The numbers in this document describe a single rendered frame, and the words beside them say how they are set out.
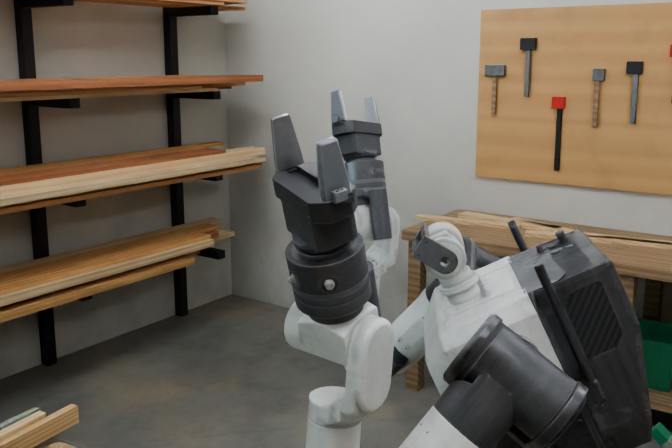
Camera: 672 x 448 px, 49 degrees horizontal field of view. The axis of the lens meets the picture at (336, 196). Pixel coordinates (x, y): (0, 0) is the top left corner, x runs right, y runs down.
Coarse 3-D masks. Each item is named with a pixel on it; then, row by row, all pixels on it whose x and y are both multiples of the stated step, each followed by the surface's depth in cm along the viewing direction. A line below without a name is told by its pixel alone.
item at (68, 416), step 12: (72, 408) 163; (48, 420) 157; (60, 420) 160; (72, 420) 163; (24, 432) 152; (36, 432) 154; (48, 432) 157; (0, 444) 148; (12, 444) 149; (24, 444) 152; (36, 444) 155
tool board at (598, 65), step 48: (480, 48) 400; (528, 48) 382; (576, 48) 370; (624, 48) 357; (480, 96) 404; (528, 96) 387; (576, 96) 374; (624, 96) 360; (480, 144) 408; (528, 144) 392; (576, 144) 377; (624, 144) 364
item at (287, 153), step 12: (276, 120) 80; (288, 120) 81; (276, 132) 80; (288, 132) 81; (276, 144) 81; (288, 144) 81; (276, 156) 81; (288, 156) 82; (300, 156) 83; (276, 168) 82; (288, 168) 83
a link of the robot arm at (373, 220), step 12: (360, 192) 140; (372, 192) 139; (384, 192) 139; (360, 204) 141; (372, 204) 139; (384, 204) 138; (360, 216) 140; (372, 216) 139; (384, 216) 138; (360, 228) 140; (372, 228) 141; (384, 228) 138; (372, 240) 143
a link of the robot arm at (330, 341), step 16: (368, 288) 82; (304, 304) 81; (320, 304) 80; (336, 304) 80; (352, 304) 81; (368, 304) 86; (288, 320) 88; (304, 320) 85; (320, 320) 83; (336, 320) 82; (352, 320) 83; (288, 336) 88; (304, 336) 86; (320, 336) 84; (336, 336) 82; (320, 352) 85; (336, 352) 83
